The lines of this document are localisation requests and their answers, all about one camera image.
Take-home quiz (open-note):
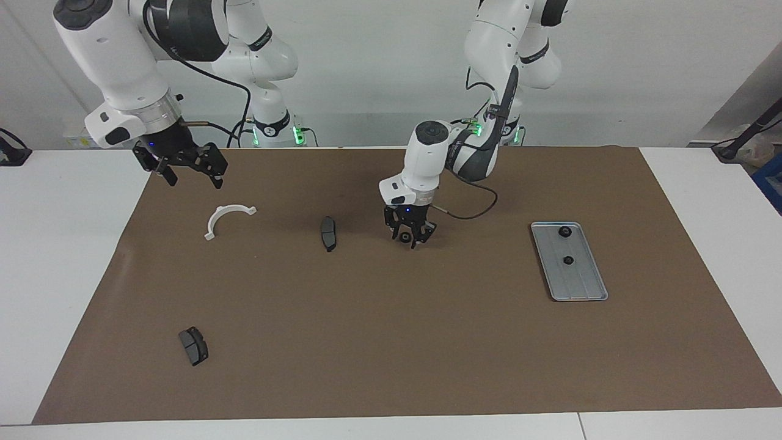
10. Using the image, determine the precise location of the black stand pole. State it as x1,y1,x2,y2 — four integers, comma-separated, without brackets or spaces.
712,98,782,163

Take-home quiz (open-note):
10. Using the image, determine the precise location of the brown table mat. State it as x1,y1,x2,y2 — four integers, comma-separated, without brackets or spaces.
32,145,782,425

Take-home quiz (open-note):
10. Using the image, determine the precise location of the wide grey brake pad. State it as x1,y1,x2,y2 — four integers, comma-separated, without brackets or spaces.
178,326,209,367

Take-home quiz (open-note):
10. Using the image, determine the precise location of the black table clamp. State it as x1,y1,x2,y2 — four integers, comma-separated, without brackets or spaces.
0,127,32,167

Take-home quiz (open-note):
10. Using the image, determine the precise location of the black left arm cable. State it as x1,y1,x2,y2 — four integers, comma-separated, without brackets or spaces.
437,67,499,221

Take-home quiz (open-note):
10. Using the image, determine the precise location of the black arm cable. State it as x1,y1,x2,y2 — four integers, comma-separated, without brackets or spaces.
437,67,499,221
144,0,254,147

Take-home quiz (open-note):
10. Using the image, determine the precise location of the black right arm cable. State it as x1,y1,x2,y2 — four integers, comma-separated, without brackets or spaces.
144,0,254,147

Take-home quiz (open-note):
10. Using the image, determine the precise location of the silver metal tray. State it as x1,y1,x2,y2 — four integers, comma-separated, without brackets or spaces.
531,221,608,303

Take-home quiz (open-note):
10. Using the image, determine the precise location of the crumpled clear plastic bag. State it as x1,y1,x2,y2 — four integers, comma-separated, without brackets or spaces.
742,133,781,169

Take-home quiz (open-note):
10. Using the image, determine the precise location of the white wall socket box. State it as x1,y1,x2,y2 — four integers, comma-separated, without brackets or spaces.
63,119,90,149

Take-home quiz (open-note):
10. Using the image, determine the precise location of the white curved plastic bracket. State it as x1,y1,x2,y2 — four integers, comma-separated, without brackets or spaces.
204,204,257,241

